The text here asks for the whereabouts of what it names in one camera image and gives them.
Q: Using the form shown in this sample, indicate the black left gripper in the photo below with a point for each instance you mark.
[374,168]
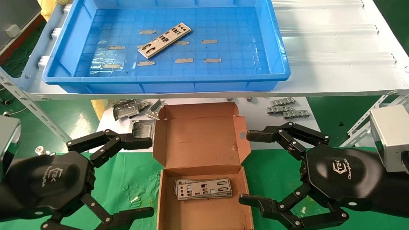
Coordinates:
[48,182]

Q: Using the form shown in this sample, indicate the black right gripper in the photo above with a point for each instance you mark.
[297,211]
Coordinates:
[342,175]

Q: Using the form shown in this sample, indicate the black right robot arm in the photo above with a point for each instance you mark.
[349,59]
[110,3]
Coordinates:
[396,191]

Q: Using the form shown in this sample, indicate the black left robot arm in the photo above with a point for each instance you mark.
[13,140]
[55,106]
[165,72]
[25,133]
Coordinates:
[4,201]

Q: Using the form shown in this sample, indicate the brown cardboard box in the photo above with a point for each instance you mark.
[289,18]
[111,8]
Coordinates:
[201,143]

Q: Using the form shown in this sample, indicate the blue plastic tray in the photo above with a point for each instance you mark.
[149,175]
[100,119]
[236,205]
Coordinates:
[243,32]

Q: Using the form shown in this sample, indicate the green table cloth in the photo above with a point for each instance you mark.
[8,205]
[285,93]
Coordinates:
[127,172]

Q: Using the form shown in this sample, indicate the flat square metal plate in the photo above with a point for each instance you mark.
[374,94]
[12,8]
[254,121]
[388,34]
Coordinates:
[142,127]

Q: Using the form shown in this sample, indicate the yellow plastic bag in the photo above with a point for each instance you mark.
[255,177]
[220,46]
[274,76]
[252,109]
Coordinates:
[48,8]
[99,108]

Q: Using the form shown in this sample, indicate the silver binder clip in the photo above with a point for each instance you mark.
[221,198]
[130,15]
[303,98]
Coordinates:
[40,149]

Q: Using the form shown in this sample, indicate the long ribbed metal bracket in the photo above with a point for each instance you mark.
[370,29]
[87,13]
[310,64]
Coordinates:
[279,109]
[282,101]
[296,114]

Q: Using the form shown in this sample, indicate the large bent metal bracket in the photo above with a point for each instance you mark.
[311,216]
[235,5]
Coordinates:
[126,108]

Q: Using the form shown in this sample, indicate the small metal bracket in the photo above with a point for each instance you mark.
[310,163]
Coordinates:
[144,104]

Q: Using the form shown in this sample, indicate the angled metal bracket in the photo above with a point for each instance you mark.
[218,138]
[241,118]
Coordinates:
[155,109]

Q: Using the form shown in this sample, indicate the grey slotted shelf post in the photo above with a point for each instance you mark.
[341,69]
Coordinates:
[32,105]
[364,120]

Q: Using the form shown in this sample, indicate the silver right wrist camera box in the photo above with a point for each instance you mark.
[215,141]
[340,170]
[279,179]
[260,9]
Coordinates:
[389,137]

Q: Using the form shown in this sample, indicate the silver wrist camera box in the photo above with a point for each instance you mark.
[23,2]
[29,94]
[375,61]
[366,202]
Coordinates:
[8,140]
[389,137]

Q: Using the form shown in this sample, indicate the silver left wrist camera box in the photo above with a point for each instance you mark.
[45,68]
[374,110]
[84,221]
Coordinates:
[8,140]

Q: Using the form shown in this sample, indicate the white wall socket box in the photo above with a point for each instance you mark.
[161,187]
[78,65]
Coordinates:
[12,30]

